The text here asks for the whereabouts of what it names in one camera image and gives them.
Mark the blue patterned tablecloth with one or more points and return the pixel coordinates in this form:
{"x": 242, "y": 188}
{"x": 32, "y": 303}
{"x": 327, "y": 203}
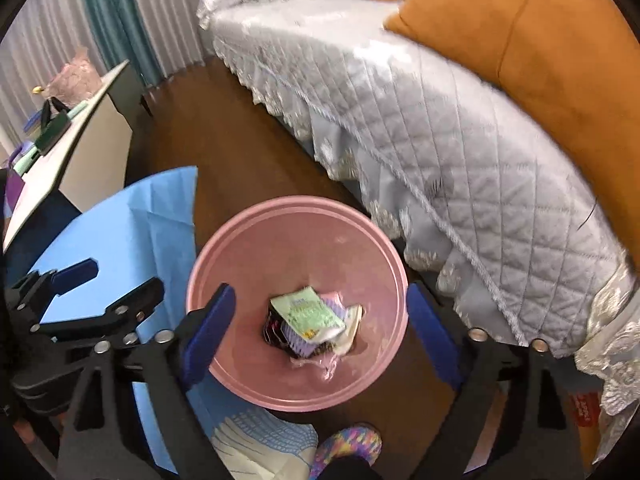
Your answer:
{"x": 125, "y": 230}

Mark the dark green round tin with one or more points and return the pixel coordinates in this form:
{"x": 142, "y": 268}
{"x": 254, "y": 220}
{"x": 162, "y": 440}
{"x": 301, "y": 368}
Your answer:
{"x": 52, "y": 132}

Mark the mint green tray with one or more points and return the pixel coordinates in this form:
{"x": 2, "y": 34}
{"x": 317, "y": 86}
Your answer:
{"x": 77, "y": 109}

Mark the white marble coffee table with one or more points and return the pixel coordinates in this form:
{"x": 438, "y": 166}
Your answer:
{"x": 85, "y": 150}

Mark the red cardboard box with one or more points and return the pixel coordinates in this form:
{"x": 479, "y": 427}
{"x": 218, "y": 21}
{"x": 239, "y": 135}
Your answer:
{"x": 587, "y": 410}

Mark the person's dark trouser leg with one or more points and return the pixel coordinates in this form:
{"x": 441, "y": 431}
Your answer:
{"x": 350, "y": 470}

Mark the green and white packet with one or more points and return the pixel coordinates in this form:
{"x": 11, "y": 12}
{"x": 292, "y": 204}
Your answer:
{"x": 310, "y": 317}

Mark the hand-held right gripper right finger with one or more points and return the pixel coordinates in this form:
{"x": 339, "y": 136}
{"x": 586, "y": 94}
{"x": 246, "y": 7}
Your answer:
{"x": 432, "y": 340}

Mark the grey curtain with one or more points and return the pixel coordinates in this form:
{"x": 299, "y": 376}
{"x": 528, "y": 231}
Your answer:
{"x": 45, "y": 35}
{"x": 200, "y": 5}

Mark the black wrapper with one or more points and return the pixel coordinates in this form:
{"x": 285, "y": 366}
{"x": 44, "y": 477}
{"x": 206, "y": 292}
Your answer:
{"x": 272, "y": 330}

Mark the pink patterned bag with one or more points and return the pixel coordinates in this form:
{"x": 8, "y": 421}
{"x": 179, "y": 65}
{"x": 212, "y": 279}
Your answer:
{"x": 77, "y": 80}

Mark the colourful slipper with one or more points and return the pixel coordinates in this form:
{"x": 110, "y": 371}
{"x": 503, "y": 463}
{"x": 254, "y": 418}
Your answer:
{"x": 350, "y": 442}

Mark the grey quilted sofa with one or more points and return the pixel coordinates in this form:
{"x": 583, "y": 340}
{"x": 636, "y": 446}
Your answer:
{"x": 400, "y": 110}

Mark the purple knitted cloth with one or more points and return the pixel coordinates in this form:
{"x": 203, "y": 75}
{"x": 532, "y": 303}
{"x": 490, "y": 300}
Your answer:
{"x": 295, "y": 342}

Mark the large orange cushion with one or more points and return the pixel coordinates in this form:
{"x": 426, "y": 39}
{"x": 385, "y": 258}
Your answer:
{"x": 550, "y": 50}

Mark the teal curtain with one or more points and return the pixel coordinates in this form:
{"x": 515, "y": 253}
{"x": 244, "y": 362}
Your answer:
{"x": 115, "y": 15}

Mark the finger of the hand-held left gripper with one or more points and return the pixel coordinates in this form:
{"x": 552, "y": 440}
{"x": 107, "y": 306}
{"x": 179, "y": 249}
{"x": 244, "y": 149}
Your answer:
{"x": 135, "y": 302}
{"x": 75, "y": 270}

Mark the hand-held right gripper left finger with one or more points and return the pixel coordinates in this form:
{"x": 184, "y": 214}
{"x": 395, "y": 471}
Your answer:
{"x": 207, "y": 335}

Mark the pink plastic bin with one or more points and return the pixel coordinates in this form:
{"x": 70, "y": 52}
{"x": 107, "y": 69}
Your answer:
{"x": 250, "y": 260}

